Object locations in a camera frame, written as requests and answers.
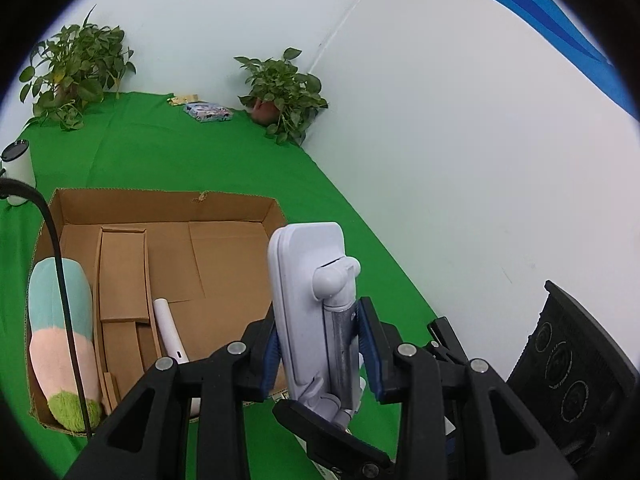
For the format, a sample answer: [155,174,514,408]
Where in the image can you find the leafy potted plant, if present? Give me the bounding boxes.
[19,6,137,132]

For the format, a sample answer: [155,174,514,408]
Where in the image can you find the white tumbler with dark lid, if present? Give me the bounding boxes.
[0,141,37,207]

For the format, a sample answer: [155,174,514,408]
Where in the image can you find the white lint remover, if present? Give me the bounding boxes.
[152,298,203,418]

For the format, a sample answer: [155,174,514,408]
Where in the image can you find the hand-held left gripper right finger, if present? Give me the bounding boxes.
[357,297,581,480]

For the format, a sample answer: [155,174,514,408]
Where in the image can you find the green tablecloth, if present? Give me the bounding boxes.
[0,91,441,480]

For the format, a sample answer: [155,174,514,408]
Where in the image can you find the white folding phone stand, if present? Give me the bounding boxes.
[266,221,368,428]

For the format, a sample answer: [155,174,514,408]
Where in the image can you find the colourful printed packet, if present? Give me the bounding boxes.
[182,101,234,124]

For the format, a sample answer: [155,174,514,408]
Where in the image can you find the large cardboard box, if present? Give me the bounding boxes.
[25,187,288,436]

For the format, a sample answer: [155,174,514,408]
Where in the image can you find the pastel striped plush toy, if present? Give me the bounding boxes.
[27,256,103,431]

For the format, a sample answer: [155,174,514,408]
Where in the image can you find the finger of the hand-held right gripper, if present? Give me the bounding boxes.
[427,316,471,363]
[272,399,393,472]

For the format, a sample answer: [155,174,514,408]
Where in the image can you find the black cable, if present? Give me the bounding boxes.
[0,177,96,438]

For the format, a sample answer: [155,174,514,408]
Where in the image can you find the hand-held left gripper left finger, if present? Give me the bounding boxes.
[65,305,284,480]

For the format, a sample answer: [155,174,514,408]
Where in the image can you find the long narrow cardboard box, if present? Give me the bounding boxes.
[94,226,166,403]

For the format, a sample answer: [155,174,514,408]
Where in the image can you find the potted plant in terracotta pot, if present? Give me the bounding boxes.
[234,47,330,147]

